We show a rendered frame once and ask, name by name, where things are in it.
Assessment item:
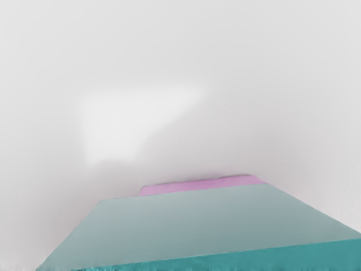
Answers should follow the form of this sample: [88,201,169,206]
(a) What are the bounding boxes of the pink block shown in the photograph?
[138,174,269,198]

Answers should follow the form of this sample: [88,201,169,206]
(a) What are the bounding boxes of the teal block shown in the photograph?
[35,182,361,271]

